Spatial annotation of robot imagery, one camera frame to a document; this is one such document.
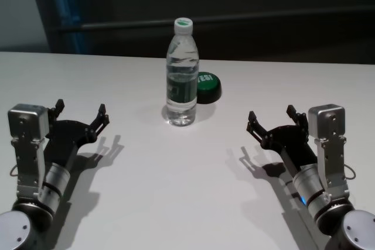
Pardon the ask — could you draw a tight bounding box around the blue window frame strip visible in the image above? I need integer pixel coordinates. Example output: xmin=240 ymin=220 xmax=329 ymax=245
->
xmin=49 ymin=0 xmax=90 ymax=54

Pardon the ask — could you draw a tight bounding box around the clear water bottle green label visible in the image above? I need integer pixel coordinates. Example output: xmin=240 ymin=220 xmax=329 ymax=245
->
xmin=165 ymin=18 xmax=200 ymax=126

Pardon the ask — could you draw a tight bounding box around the grey wall handrail bar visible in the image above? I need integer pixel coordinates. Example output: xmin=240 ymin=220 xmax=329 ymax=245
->
xmin=55 ymin=12 xmax=375 ymax=33

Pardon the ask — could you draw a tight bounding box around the green YES push button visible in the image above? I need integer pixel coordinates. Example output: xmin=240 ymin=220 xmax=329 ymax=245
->
xmin=196 ymin=71 xmax=223 ymax=105

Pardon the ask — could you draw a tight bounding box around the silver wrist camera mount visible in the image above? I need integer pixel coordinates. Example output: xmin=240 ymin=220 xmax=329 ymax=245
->
xmin=307 ymin=103 xmax=347 ymax=194
xmin=7 ymin=103 xmax=50 ymax=204

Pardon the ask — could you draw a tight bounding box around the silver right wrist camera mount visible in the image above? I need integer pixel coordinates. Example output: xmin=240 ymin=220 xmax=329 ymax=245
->
xmin=307 ymin=103 xmax=347 ymax=194

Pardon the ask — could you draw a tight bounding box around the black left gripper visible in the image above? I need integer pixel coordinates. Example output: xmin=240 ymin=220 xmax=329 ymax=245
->
xmin=43 ymin=98 xmax=111 ymax=172

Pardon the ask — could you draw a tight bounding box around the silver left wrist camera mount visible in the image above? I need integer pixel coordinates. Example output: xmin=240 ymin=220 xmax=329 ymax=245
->
xmin=7 ymin=103 xmax=50 ymax=204

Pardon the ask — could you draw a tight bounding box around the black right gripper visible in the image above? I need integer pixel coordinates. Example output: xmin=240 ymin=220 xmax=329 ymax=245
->
xmin=247 ymin=104 xmax=319 ymax=174

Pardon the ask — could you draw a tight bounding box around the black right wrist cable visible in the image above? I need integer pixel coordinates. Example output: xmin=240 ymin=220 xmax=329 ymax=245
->
xmin=343 ymin=163 xmax=357 ymax=181

